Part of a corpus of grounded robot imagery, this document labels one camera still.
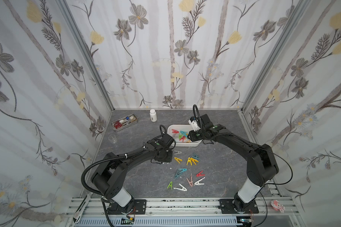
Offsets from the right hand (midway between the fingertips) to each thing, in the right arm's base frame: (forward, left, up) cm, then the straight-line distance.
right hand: (191, 134), depth 88 cm
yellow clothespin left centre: (-12, +8, -13) cm, 19 cm away
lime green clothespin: (+7, +6, -15) cm, 18 cm away
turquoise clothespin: (+9, +3, -13) cm, 16 cm away
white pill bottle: (+21, +27, -10) cm, 36 cm away
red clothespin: (+10, +10, -13) cm, 20 cm away
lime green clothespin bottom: (-28, +12, -13) cm, 33 cm away
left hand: (-13, +12, -9) cm, 20 cm away
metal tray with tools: (+18, +50, -16) cm, 56 cm away
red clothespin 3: (-21, -6, -13) cm, 26 cm away
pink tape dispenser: (-37, -44, -7) cm, 58 cm away
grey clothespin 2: (-7, +8, -14) cm, 18 cm away
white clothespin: (-26, -5, -12) cm, 29 cm away
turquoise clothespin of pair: (-19, +4, -12) cm, 23 cm away
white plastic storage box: (+9, +6, -14) cm, 18 cm away
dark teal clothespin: (-9, -4, -13) cm, 16 cm away
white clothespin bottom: (-30, +4, -12) cm, 32 cm away
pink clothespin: (-26, 0, -12) cm, 29 cm away
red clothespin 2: (+4, +4, -14) cm, 15 cm away
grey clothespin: (+6, +11, -14) cm, 18 cm away
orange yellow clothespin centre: (-13, -3, -13) cm, 18 cm away
